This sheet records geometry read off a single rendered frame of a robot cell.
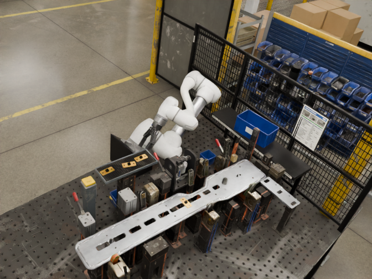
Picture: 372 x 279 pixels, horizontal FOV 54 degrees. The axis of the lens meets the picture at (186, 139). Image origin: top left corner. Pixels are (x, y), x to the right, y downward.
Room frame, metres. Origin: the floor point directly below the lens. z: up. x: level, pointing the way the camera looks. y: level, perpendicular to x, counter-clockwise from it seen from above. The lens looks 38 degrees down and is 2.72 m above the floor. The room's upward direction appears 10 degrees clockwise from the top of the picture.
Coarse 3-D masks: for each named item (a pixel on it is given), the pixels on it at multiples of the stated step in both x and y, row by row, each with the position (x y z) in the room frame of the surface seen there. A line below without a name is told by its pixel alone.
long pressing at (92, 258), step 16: (224, 176) 1.86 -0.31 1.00; (240, 176) 1.89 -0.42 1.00; (256, 176) 1.92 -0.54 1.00; (224, 192) 1.70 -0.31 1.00; (240, 192) 1.74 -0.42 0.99; (160, 208) 1.47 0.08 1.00; (192, 208) 1.51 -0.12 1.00; (128, 224) 1.31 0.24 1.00; (160, 224) 1.35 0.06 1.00; (96, 240) 1.16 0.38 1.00; (128, 240) 1.20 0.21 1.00; (144, 240) 1.22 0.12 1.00; (80, 256) 1.05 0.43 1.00; (96, 256) 1.07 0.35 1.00
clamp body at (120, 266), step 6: (120, 258) 1.05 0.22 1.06; (108, 264) 1.00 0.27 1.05; (120, 264) 1.01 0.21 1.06; (108, 270) 1.00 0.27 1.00; (114, 270) 0.97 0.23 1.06; (120, 270) 0.98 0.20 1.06; (126, 270) 1.00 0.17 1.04; (108, 276) 1.00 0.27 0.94; (114, 276) 0.96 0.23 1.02; (120, 276) 0.95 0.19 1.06
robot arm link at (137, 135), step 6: (150, 120) 2.22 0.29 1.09; (138, 126) 2.19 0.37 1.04; (144, 126) 2.17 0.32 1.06; (150, 126) 2.17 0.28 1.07; (138, 132) 2.14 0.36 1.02; (144, 132) 2.13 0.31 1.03; (132, 138) 2.11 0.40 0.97; (138, 138) 2.10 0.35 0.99; (150, 138) 2.12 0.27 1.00; (156, 138) 2.13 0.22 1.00; (144, 144) 2.10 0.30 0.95
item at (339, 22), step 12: (324, 0) 6.65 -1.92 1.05; (336, 0) 6.78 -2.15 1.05; (300, 12) 5.94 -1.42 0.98; (312, 12) 5.82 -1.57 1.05; (324, 12) 6.03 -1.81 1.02; (336, 12) 6.06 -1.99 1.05; (348, 12) 6.18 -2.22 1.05; (312, 24) 5.85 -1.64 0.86; (324, 24) 6.06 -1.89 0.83; (336, 24) 5.93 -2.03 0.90; (348, 24) 5.83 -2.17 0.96; (336, 36) 5.85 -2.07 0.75; (348, 36) 5.97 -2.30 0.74; (360, 36) 6.38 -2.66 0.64
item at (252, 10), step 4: (248, 0) 6.22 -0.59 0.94; (252, 0) 6.16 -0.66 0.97; (256, 0) 6.19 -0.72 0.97; (248, 4) 6.20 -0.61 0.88; (252, 4) 6.15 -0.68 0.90; (256, 4) 6.21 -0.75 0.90; (248, 8) 6.19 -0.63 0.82; (252, 8) 6.15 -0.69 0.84; (256, 8) 6.24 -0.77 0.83; (252, 12) 6.17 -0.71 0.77; (244, 16) 6.21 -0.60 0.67; (236, 52) 6.16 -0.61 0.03
